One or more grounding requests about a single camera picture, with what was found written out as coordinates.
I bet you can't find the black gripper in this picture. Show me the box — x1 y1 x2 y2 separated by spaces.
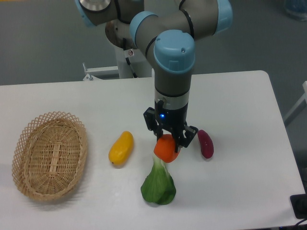
143 100 199 153

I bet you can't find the orange fruit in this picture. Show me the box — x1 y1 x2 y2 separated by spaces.
153 134 180 163

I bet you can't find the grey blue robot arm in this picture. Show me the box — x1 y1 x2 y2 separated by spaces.
75 0 233 152

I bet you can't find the yellow mango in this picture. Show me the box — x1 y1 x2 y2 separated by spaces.
108 131 134 166

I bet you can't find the green bok choy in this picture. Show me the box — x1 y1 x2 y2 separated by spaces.
141 155 177 205

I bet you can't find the woven wicker basket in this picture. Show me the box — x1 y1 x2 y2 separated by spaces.
12 112 88 201

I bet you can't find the black device at table edge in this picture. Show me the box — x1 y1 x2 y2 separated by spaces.
290 194 307 219

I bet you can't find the blue object top right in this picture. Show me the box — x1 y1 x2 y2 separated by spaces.
284 0 307 22

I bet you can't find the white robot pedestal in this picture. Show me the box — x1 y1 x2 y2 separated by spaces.
82 18 154 81

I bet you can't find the white frame at right edge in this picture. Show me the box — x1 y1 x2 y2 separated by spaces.
283 81 307 127

